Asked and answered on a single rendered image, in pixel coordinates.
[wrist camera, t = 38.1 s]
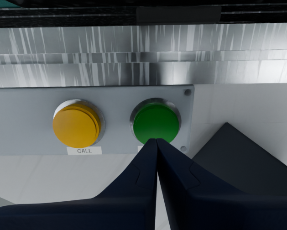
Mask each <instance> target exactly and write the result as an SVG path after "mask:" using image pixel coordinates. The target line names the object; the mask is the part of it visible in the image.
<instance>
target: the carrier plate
mask: <svg viewBox="0 0 287 230"><path fill-rule="evenodd" d="M6 1H8V2H10V3H13V4H15V5H17V6H20V7H22V8H56V7H103V6H151V5H220V4H267V3H287V0H6Z"/></svg>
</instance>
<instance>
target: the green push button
mask: <svg viewBox="0 0 287 230"><path fill-rule="evenodd" d="M133 130H134V134H135V136H136V138H137V139H138V140H139V141H140V142H141V143H142V144H145V143H146V142H147V141H148V140H149V139H150V138H155V139H157V138H163V139H164V140H166V141H167V142H168V143H170V142H172V141H173V140H174V138H175V137H176V135H177V133H178V130H179V121H178V118H177V116H176V114H175V113H174V111H173V110H172V109H171V108H170V107H169V106H167V105H165V104H162V103H150V104H147V105H145V106H143V107H142V108H140V109H139V110H138V112H137V113H136V115H135V118H134V123H133Z"/></svg>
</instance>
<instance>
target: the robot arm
mask: <svg viewBox="0 0 287 230"><path fill-rule="evenodd" d="M157 175H158V177H159V181H160V186H161V190H162V195H163V199H164V203H165V207H166V212H167V217H168V221H169V225H170V229H171V230H287V196H272V195H253V194H249V193H245V192H243V191H241V190H239V189H237V188H236V187H234V186H232V185H231V184H229V183H227V182H226V181H224V180H222V179H220V178H219V177H217V176H215V175H214V174H212V173H211V172H209V171H208V170H206V169H205V168H203V167H202V166H200V165H199V164H197V163H196V162H194V161H193V160H192V159H190V158H189V157H188V156H186V155H185V154H183V153H182V152H181V151H179V150H178V149H177V148H175V147H174V146H173V145H171V144H170V143H168V142H167V141H166V140H164V139H163V138H157V139H155V138H150V139H149V140H148V141H147V142H146V143H145V145H144V146H143V147H142V148H141V149H140V151H139V152H138V153H137V155H136V156H135V157H134V158H133V160H132V161H131V162H130V164H129V165H128V166H127V167H126V168H125V170H124V171H123V172H122V173H121V174H120V175H119V176H118V177H117V178H116V179H115V180H114V181H113V182H112V183H111V184H110V185H108V186H107V187H106V188H105V189H104V190H103V191H102V192H101V193H100V194H98V195H97V196H95V197H93V198H90V199H79V200H70V201H62V202H52V203H39V204H14V205H6V206H2V207H0V230H155V219H156V200H157Z"/></svg>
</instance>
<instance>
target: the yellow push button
mask: <svg viewBox="0 0 287 230"><path fill-rule="evenodd" d="M52 126H53V130H54V133H55V135H56V137H57V138H58V139H59V140H60V141H61V142H62V143H63V144H65V145H67V146H69V147H72V148H85V147H88V146H90V145H92V144H93V143H94V142H95V141H96V139H97V138H98V136H99V134H100V131H101V122H100V119H99V117H98V115H97V114H96V113H95V112H94V111H93V110H92V109H91V108H89V107H87V106H85V105H81V104H72V105H68V106H66V107H64V108H62V109H61V110H59V111H58V112H57V113H56V115H55V116H54V118H53V122H52Z"/></svg>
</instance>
